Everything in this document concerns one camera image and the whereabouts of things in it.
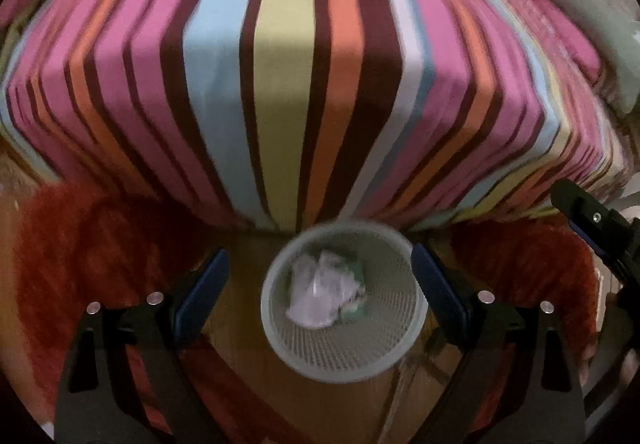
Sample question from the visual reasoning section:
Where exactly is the grey-green pillow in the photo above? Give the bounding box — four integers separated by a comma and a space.
477, 0, 640, 115

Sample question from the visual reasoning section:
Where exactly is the striped bed sheet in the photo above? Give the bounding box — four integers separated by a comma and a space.
0, 0, 632, 233

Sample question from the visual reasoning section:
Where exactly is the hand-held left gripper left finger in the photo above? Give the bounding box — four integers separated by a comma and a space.
54, 248, 232, 444

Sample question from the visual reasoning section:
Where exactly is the green and white wrapper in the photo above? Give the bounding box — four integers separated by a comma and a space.
342, 260, 369, 323

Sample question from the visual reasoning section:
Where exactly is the white paper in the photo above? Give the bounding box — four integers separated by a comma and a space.
286, 255, 346, 329

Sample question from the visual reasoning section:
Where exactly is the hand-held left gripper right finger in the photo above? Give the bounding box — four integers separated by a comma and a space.
410, 242, 586, 444

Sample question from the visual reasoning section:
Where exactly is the red shaggy rug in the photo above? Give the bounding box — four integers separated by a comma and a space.
10, 184, 601, 440

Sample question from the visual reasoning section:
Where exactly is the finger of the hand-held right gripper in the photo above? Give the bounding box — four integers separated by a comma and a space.
550, 180, 627, 265

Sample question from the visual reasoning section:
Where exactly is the pale pink paper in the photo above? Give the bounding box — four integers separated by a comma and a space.
319, 251, 365, 311

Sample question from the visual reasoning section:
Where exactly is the white mesh wastebasket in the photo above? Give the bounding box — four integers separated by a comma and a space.
260, 220, 429, 384

